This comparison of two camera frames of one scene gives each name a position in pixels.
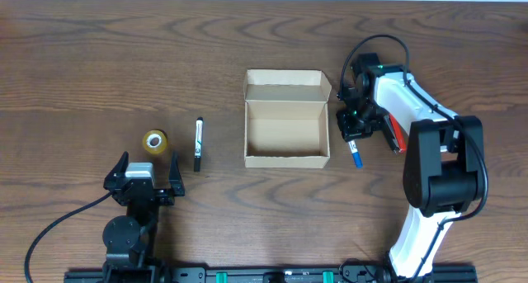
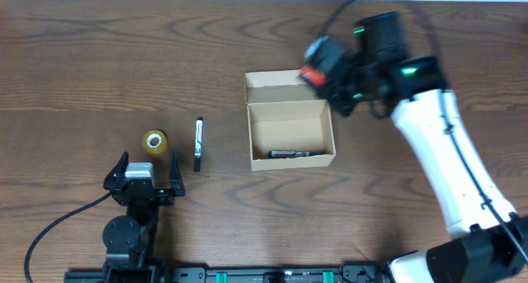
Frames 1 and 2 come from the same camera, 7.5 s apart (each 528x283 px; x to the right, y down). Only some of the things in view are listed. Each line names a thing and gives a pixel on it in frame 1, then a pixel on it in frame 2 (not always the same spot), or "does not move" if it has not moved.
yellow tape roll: (154, 141) does not move
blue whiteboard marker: (353, 145) → (289, 153)
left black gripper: (142, 192) does not move
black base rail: (291, 274) does not move
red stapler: (397, 138) → (313, 75)
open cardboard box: (286, 119) does not move
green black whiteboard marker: (198, 143) does not move
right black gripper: (353, 130) → (337, 95)
